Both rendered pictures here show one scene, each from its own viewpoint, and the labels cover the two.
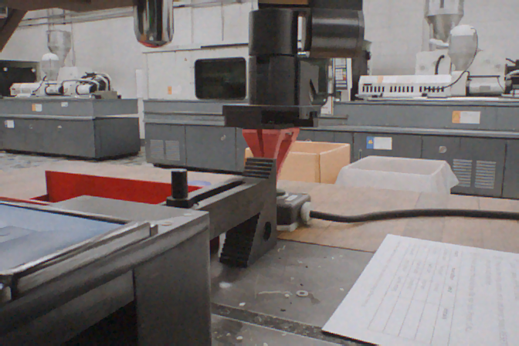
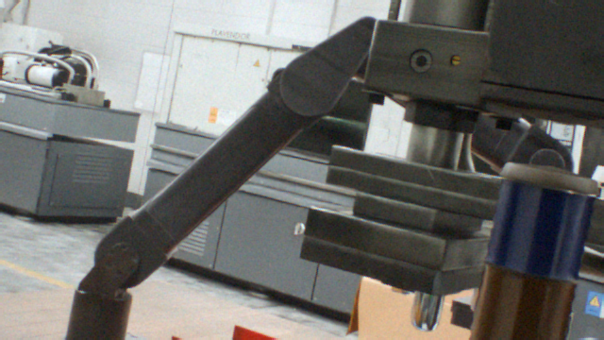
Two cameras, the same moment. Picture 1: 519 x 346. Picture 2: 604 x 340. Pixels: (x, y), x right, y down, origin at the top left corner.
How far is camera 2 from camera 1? 0.55 m
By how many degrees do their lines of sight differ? 8
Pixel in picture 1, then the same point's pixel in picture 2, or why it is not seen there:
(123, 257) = not seen: outside the picture
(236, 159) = (317, 279)
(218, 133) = (291, 218)
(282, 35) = not seen: hidden behind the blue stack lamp
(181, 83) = (238, 106)
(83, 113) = (31, 122)
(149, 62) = (185, 53)
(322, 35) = not seen: hidden behind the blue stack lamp
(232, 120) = (461, 319)
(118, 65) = (111, 36)
